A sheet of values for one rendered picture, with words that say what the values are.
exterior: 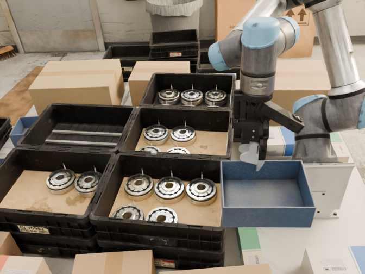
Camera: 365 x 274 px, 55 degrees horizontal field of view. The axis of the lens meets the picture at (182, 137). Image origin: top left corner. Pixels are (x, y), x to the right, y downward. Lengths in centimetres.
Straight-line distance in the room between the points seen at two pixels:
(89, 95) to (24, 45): 303
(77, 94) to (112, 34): 260
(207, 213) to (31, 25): 378
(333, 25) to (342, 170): 45
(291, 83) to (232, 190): 90
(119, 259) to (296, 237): 60
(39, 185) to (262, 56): 95
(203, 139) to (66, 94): 75
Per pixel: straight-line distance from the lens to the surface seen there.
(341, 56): 118
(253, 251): 118
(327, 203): 133
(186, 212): 117
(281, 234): 130
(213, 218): 115
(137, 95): 189
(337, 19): 118
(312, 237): 132
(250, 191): 91
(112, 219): 106
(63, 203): 129
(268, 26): 73
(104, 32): 437
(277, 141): 151
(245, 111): 81
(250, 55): 75
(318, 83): 174
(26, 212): 117
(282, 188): 93
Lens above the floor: 173
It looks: 38 degrees down
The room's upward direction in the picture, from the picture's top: 4 degrees counter-clockwise
